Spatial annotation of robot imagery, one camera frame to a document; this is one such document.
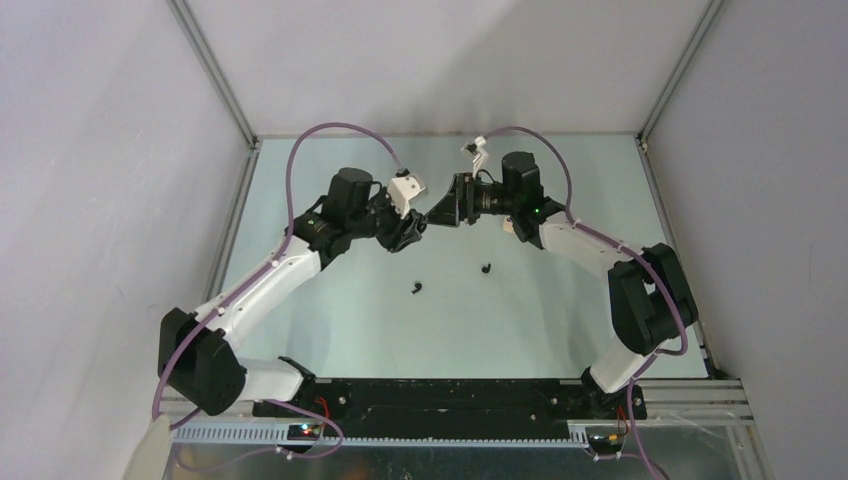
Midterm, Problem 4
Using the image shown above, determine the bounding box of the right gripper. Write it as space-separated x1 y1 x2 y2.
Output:
422 173 519 228

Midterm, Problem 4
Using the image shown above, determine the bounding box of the grey cable duct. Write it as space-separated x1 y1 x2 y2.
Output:
172 422 588 448

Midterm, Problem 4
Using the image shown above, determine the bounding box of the purple cable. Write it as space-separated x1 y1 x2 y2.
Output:
151 122 405 460
483 126 690 478

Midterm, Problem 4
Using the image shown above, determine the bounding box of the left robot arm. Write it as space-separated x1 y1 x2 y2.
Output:
154 167 427 417

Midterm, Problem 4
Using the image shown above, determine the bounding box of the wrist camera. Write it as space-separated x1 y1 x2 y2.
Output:
387 169 427 219
460 136 489 177

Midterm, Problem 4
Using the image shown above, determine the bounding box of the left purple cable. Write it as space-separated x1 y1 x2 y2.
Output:
151 122 405 460

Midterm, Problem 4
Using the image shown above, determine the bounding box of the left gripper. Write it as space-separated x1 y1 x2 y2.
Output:
347 186 421 253

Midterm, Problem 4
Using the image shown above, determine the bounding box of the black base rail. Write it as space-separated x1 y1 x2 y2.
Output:
291 378 647 440

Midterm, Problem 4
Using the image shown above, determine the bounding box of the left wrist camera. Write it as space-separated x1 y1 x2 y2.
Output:
387 169 427 219

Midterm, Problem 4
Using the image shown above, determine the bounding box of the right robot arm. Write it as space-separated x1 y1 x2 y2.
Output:
427 151 699 418

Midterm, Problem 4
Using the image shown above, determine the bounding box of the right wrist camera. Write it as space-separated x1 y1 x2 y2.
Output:
460 136 489 177

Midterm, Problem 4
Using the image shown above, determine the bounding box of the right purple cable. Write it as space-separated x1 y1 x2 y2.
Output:
483 126 690 478

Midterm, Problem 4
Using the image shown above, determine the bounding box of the aluminium frame profile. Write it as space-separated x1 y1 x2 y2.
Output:
166 0 258 149

